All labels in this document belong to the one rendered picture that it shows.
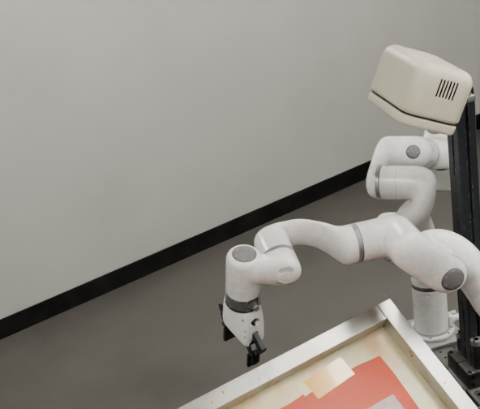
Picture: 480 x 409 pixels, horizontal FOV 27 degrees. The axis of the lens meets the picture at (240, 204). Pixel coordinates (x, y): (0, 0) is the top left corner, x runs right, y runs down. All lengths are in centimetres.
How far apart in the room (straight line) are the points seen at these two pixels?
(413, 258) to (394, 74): 44
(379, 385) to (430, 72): 67
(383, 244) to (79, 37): 335
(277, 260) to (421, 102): 47
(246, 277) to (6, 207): 334
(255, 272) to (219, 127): 375
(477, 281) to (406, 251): 24
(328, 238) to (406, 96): 35
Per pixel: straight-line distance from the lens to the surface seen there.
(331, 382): 210
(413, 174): 245
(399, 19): 643
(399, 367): 217
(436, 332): 281
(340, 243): 207
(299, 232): 212
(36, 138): 523
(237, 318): 213
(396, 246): 204
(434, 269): 209
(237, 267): 201
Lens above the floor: 272
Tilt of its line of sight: 25 degrees down
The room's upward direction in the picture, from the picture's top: 9 degrees counter-clockwise
